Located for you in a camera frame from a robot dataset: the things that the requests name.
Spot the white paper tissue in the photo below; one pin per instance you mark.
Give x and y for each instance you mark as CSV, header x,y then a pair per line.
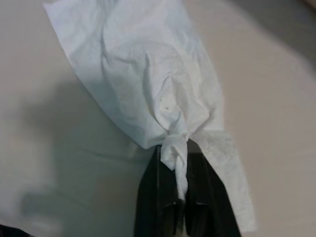
x,y
135,74

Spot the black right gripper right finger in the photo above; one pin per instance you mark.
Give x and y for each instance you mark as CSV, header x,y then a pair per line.
x,y
207,202

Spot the bed mattress cream sheet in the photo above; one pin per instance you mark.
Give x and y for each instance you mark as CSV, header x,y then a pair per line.
x,y
271,98

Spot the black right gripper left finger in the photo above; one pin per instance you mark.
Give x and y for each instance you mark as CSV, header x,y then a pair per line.
x,y
155,202

